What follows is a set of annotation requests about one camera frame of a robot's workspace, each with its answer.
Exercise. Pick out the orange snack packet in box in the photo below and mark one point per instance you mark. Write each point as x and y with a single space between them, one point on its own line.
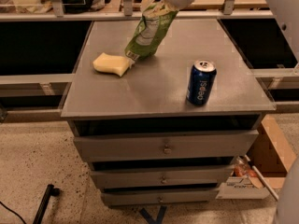
242 169

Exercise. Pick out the middle grey drawer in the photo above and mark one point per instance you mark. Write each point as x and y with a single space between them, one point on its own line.
158 177

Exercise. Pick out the white stick with black handle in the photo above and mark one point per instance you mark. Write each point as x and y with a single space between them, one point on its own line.
263 180

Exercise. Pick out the grey drawer cabinet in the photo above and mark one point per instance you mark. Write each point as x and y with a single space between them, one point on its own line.
151 96

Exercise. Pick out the bottom grey drawer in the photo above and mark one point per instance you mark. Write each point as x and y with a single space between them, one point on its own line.
159 196

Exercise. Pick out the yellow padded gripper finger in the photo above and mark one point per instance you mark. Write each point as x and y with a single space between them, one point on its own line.
162 8

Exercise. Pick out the green rice chip bag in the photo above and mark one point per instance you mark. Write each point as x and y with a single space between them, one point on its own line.
148 35

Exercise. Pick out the grey drawer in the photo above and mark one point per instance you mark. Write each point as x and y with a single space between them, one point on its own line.
158 177
159 196
161 146

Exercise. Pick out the top grey drawer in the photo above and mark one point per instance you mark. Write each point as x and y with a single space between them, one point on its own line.
161 146

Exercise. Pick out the yellow sponge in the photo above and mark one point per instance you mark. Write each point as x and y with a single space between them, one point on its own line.
111 64

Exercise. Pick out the cardboard box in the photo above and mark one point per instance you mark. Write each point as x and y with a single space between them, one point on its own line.
272 155

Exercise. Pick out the blue pepsi can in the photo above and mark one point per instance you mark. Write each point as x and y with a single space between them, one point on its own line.
201 81

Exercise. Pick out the black bar on floor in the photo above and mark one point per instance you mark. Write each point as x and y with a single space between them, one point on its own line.
51 191

